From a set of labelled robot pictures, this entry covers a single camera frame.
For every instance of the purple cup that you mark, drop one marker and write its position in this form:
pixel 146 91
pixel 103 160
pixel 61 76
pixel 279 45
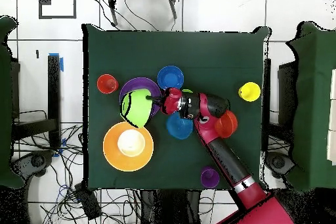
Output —
pixel 210 178

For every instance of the orange cup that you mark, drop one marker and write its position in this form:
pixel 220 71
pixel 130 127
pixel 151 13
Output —
pixel 105 83

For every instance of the blue tape strip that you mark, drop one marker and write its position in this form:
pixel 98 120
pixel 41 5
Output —
pixel 61 63

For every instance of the orange bowl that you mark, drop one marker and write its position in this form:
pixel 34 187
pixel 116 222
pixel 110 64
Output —
pixel 227 125

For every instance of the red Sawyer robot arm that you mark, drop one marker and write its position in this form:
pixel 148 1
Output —
pixel 225 155

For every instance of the yellow cup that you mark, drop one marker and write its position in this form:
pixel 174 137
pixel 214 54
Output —
pixel 249 91

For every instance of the green cloth covered side table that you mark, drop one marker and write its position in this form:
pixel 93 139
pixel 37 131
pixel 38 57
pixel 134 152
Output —
pixel 5 103
pixel 312 103

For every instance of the black office chair base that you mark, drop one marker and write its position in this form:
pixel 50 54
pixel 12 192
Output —
pixel 36 161
pixel 279 162

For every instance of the dark green tablecloth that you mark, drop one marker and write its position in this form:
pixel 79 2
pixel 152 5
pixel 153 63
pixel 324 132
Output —
pixel 157 50

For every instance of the green cup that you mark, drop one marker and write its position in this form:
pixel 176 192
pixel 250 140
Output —
pixel 187 91

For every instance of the black side frame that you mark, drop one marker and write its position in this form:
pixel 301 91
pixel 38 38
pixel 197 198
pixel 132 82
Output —
pixel 286 92

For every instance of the black power strip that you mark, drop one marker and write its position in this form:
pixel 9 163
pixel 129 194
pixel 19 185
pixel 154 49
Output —
pixel 88 203

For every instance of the light blue bowl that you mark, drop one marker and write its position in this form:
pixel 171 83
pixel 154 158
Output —
pixel 179 128

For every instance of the black bench frame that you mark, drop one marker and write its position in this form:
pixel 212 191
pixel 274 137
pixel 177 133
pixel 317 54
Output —
pixel 53 98

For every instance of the green bowl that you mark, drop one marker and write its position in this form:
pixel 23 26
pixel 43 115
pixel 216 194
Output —
pixel 139 108

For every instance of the dark blue bowl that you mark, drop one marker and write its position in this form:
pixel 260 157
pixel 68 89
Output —
pixel 170 78

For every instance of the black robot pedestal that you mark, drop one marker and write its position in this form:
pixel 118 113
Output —
pixel 170 208

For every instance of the large yellow-orange bowl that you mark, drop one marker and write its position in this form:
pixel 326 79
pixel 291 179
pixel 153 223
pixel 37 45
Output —
pixel 113 153

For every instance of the purple bowl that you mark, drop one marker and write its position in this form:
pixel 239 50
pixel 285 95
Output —
pixel 139 83

